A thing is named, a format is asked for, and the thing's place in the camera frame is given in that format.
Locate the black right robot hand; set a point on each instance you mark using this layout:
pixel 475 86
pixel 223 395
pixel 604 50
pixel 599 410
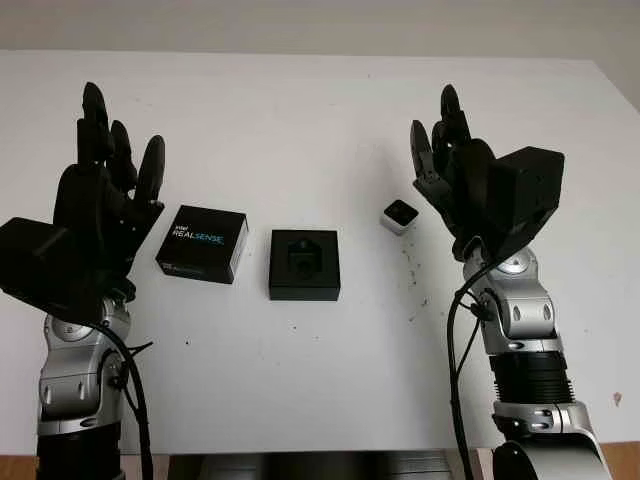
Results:
pixel 470 200

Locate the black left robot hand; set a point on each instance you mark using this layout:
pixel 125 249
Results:
pixel 95 210

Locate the small silver RealSense camera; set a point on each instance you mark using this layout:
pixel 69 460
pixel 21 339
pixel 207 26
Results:
pixel 400 216

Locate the black RealSense box lid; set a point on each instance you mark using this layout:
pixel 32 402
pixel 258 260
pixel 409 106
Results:
pixel 200 250

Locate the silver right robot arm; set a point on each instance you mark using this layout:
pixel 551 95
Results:
pixel 530 310

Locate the black box base foam insert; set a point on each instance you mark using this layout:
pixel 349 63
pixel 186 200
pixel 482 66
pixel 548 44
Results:
pixel 280 290

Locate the dark robot torso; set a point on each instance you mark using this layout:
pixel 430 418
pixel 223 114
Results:
pixel 325 465

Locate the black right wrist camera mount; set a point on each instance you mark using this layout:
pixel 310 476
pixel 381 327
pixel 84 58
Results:
pixel 530 200

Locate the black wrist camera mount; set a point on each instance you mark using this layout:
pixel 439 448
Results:
pixel 530 200
pixel 30 260

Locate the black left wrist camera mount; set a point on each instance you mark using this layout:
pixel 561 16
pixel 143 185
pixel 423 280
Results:
pixel 30 260

